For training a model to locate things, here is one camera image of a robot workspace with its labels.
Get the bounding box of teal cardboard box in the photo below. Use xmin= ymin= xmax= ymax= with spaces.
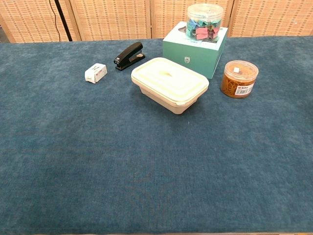
xmin=162 ymin=21 xmax=228 ymax=79

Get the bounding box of blue table cloth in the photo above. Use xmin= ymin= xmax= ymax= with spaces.
xmin=0 ymin=36 xmax=313 ymax=233

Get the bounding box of black tripod stand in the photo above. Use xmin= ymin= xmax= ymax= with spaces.
xmin=54 ymin=0 xmax=73 ymax=42

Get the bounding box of clear jar of binder clips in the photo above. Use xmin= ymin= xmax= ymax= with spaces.
xmin=185 ymin=3 xmax=224 ymax=41

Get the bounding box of black stapler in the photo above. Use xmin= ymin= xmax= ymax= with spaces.
xmin=113 ymin=41 xmax=146 ymax=71

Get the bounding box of thin black hanging cable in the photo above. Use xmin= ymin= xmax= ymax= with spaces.
xmin=48 ymin=0 xmax=62 ymax=42

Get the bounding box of clear jar of rubber bands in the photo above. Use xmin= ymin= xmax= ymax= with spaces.
xmin=220 ymin=60 xmax=259 ymax=99

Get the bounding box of cream lidded food container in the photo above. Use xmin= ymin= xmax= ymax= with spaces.
xmin=131 ymin=57 xmax=210 ymax=115

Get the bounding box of bamboo folding screen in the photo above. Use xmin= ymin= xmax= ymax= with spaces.
xmin=0 ymin=0 xmax=313 ymax=44

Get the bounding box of small white staple box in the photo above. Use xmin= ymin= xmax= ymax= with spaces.
xmin=84 ymin=63 xmax=108 ymax=84

